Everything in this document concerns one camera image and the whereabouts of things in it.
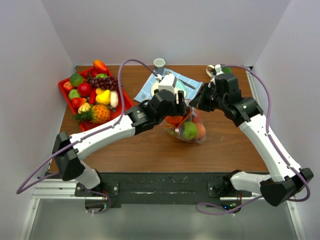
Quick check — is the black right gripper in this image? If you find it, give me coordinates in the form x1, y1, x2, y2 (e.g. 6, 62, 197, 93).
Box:
189, 82, 227, 112

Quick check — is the small orange pumpkin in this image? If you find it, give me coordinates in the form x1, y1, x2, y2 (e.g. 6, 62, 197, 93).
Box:
165, 115, 184, 125

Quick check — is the red yellow apple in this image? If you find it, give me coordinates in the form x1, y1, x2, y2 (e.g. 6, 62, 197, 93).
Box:
192, 109, 202, 124

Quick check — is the clear zip bag orange zipper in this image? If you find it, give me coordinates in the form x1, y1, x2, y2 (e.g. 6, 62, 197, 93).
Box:
160, 99, 206, 144

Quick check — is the orange peach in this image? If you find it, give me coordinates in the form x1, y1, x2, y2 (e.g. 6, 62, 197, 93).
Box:
195, 122, 206, 139

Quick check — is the dark red grape bunch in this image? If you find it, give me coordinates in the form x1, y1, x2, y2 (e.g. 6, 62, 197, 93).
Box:
87, 76, 119, 92

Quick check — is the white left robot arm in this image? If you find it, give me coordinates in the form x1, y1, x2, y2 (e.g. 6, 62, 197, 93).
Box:
52, 90, 186, 196

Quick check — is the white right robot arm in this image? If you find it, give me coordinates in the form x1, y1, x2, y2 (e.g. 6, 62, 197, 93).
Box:
189, 73, 314, 207

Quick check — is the cream and teal plate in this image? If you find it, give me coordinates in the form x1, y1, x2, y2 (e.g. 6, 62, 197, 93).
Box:
150, 80, 187, 97

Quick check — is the floral mug green inside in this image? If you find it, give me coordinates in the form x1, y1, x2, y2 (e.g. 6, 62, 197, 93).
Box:
205, 64, 232, 78

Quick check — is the metal spoon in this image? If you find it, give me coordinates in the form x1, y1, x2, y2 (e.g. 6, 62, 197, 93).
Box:
165, 71, 196, 90

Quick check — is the blue checked cloth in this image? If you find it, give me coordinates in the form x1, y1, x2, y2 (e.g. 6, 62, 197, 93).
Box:
134, 68, 203, 102

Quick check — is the grey paper cup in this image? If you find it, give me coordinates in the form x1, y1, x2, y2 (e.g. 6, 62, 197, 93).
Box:
153, 58, 166, 75

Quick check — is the yellow bell pepper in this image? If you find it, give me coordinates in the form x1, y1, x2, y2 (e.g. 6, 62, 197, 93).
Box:
95, 88, 111, 106

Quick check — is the small pineapple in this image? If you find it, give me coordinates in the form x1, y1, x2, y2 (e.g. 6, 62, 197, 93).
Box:
73, 104, 110, 124

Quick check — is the green apple at tray back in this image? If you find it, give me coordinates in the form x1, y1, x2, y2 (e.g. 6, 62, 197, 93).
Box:
95, 73, 108, 78

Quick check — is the red pomegranate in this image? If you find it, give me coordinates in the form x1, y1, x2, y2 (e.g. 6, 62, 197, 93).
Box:
90, 68, 99, 78

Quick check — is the red strawberry fruit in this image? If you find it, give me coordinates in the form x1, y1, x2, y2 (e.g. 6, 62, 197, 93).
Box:
70, 97, 87, 109

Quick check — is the green custard apple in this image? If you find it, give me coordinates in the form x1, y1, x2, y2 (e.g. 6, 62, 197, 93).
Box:
68, 89, 81, 101

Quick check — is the green lime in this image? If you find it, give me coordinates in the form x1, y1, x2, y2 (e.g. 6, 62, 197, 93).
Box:
69, 73, 85, 88

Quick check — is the red apple at tray left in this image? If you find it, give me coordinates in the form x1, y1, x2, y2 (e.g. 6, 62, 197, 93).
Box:
62, 80, 74, 94

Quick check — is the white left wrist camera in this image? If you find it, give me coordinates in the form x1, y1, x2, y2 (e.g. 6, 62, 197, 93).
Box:
155, 73, 177, 94

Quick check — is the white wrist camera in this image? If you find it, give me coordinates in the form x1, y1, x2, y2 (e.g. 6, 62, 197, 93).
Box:
211, 64, 224, 76
155, 73, 177, 94

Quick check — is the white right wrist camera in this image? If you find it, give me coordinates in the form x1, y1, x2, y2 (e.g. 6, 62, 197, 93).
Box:
211, 64, 224, 76

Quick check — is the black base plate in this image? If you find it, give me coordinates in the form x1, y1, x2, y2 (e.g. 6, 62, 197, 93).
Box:
74, 171, 252, 209

